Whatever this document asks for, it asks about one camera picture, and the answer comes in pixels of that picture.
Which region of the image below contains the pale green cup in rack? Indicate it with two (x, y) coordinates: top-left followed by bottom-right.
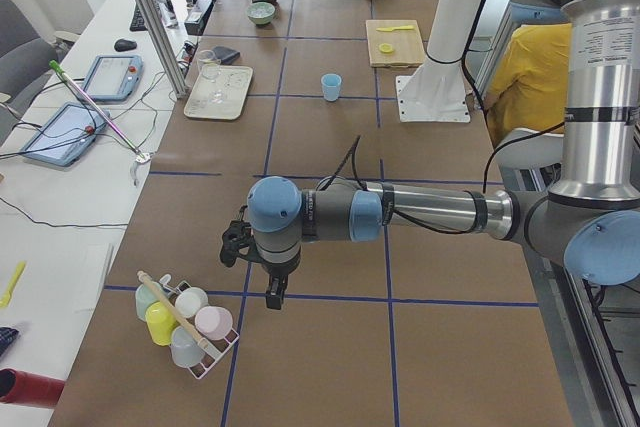
(134, 284), (158, 321)

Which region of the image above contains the metal grabber stick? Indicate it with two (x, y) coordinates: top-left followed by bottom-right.
(49, 60), (152, 186)

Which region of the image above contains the grey cup in rack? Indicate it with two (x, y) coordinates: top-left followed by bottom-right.
(170, 326), (204, 368)

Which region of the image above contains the grey folded cloth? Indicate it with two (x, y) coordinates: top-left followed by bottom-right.
(212, 46), (240, 65)

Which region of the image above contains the wooden cutting board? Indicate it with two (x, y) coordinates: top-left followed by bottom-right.
(365, 19), (426, 67)

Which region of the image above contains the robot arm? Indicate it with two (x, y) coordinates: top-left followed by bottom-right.
(220, 0), (639, 309)

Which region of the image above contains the near blue teach pendant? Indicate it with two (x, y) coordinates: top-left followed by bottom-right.
(20, 102), (107, 167)

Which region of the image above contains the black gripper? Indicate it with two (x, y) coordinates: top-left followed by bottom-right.
(219, 205), (301, 309)

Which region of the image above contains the person in yellow shirt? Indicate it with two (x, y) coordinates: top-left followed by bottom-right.
(484, 23), (572, 146)

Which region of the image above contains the wine glass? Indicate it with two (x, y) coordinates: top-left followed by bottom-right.
(196, 50), (225, 103)

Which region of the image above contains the red cylinder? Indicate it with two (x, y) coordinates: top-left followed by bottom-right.
(1, 368), (65, 409)

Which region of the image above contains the cream bear tray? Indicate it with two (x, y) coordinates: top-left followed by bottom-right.
(183, 66), (253, 121)

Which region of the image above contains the far blue teach pendant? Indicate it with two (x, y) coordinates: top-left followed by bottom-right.
(82, 55), (144, 103)

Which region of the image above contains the black computer mouse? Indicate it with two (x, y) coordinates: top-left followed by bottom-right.
(113, 38), (137, 52)

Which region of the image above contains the water bottle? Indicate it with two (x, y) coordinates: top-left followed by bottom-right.
(154, 0), (178, 28)

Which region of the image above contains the wooden rack handle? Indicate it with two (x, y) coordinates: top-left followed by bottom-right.
(137, 270), (208, 350)

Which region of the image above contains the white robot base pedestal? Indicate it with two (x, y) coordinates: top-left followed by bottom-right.
(396, 0), (482, 123)

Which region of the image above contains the green bowl of ice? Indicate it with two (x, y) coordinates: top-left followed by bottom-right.
(245, 2), (276, 26)

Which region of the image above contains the grey office chair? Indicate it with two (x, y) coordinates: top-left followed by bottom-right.
(1, 0), (59, 143)

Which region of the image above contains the white wire cup rack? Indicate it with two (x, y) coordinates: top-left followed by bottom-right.
(160, 274), (239, 379)

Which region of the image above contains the lemon slice on board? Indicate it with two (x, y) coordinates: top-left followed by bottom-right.
(378, 43), (394, 53)

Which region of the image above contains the aluminium frame post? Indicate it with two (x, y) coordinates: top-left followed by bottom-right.
(135, 0), (187, 99)

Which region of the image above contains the light blue cup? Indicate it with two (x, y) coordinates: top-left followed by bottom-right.
(321, 73), (342, 102)

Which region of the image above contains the pink cup in rack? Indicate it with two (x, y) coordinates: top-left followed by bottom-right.
(195, 306), (233, 340)

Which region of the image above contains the black keyboard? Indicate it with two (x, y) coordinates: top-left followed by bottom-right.
(129, 6), (147, 32)

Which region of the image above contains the white cup in rack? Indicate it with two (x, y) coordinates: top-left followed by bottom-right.
(175, 287), (209, 319)

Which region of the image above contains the yellow spatula on desk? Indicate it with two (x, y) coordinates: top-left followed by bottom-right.
(0, 261), (26, 309)

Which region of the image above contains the black box on desk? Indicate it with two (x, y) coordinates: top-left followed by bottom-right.
(184, 0), (214, 36)

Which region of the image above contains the yellow cup in rack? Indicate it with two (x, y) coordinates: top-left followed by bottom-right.
(145, 301), (178, 346)

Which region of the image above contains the yellow plastic knife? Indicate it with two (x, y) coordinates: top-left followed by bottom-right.
(376, 24), (415, 33)

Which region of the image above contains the blue teach pendant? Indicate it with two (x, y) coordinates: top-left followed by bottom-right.
(20, 102), (107, 167)
(82, 55), (144, 103)

